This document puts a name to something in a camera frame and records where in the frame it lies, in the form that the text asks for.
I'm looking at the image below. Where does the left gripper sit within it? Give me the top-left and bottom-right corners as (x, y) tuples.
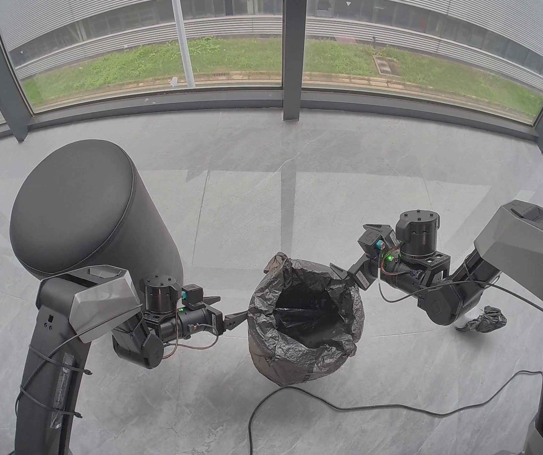
(177, 295), (250, 339)

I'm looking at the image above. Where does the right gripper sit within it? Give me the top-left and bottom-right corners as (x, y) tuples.
(329, 252), (418, 298)

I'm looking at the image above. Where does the black plastic bag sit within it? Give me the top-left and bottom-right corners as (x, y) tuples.
(247, 251), (366, 387)

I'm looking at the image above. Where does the black plastic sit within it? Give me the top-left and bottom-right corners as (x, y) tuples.
(456, 305), (508, 334)

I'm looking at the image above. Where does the dark grey round stool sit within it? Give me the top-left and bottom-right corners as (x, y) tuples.
(9, 139), (186, 302)

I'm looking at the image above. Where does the window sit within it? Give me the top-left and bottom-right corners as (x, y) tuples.
(0, 0), (543, 156)

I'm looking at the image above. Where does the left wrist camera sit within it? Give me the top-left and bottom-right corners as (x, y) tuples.
(180, 283), (204, 310)

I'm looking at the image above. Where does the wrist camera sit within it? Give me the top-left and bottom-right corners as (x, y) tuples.
(180, 283), (204, 310)
(357, 224), (398, 260)

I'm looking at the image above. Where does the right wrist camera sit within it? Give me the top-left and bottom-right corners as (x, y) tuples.
(357, 224), (398, 260)

